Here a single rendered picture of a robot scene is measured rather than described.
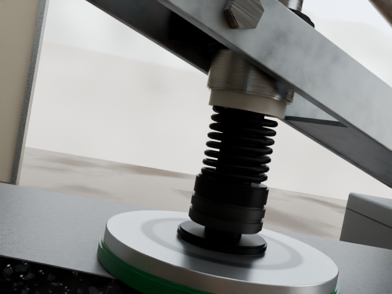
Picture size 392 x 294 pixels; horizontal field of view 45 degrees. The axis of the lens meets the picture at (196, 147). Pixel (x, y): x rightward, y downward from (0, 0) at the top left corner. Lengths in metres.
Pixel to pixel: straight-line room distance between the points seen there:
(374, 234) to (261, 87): 1.29
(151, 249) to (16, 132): 4.98
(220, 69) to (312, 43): 0.08
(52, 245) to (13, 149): 4.91
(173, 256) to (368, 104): 0.21
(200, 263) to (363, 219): 1.38
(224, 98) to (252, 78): 0.03
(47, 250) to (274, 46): 0.25
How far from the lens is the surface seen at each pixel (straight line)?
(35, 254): 0.41
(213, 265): 0.36
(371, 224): 1.67
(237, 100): 0.40
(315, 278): 0.39
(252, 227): 0.42
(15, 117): 5.32
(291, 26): 0.38
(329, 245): 0.67
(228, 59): 0.40
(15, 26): 5.38
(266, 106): 0.40
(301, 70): 0.39
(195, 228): 0.43
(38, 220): 0.52
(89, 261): 0.41
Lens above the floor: 1.00
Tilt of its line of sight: 3 degrees down
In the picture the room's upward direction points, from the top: 11 degrees clockwise
